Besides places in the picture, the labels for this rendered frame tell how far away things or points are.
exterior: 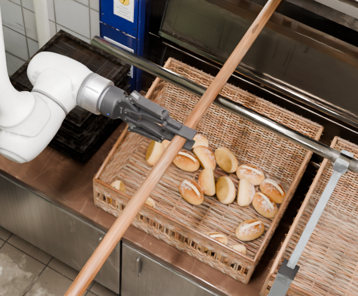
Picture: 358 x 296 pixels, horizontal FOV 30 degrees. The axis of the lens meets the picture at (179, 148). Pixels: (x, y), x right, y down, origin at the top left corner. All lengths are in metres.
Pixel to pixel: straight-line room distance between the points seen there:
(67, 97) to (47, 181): 0.67
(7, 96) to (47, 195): 0.73
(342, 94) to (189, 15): 0.52
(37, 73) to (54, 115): 0.12
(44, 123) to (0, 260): 1.27
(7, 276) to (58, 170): 0.63
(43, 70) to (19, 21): 1.03
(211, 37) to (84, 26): 0.53
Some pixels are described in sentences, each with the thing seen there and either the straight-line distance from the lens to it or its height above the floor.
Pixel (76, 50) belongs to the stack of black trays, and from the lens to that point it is 2.25.
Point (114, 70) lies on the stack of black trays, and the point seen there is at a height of 0.83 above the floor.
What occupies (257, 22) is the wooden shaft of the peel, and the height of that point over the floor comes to 1.21.
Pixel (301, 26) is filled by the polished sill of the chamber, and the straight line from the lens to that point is 1.92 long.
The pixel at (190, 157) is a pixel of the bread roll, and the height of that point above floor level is 0.64.
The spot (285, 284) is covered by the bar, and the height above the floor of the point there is 0.91.
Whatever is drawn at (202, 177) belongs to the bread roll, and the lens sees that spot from 2.17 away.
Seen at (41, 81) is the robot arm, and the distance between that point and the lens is 1.62.
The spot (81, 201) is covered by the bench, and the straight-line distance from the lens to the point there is 2.19.
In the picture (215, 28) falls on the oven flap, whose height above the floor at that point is 1.02.
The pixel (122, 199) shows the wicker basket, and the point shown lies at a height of 0.70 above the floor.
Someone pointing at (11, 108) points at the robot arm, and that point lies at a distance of 1.54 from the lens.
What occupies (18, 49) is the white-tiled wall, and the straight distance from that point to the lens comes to 2.79.
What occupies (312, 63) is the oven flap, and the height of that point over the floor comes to 1.04.
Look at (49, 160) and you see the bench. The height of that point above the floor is 0.58.
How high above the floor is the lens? 2.44
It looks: 54 degrees down
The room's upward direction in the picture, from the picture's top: 8 degrees clockwise
